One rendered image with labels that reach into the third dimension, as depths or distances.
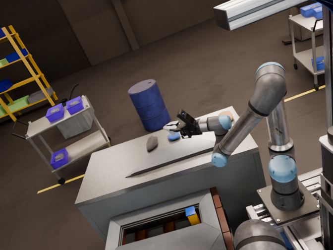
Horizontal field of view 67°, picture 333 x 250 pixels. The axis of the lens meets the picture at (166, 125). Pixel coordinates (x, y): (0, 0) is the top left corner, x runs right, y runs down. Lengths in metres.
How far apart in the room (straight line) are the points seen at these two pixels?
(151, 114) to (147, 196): 2.54
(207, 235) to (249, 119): 0.78
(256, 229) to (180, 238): 1.00
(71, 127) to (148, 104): 2.12
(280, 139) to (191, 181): 0.73
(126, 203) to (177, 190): 0.37
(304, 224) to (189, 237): 0.62
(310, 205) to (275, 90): 0.61
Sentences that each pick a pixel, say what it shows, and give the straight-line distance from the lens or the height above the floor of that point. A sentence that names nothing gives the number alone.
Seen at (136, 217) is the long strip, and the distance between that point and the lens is 1.87.
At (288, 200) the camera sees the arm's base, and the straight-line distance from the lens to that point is 1.34.
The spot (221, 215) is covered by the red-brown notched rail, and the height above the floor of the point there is 0.83.
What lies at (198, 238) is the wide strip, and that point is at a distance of 1.59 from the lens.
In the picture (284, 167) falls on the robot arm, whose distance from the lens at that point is 1.25.
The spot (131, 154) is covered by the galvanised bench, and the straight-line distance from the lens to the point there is 2.08.
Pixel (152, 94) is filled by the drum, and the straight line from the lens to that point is 4.14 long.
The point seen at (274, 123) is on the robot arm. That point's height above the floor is 1.43.
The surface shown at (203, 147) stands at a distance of 1.78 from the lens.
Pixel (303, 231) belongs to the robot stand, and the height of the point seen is 0.95.
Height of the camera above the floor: 2.13
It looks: 29 degrees down
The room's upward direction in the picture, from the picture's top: 23 degrees counter-clockwise
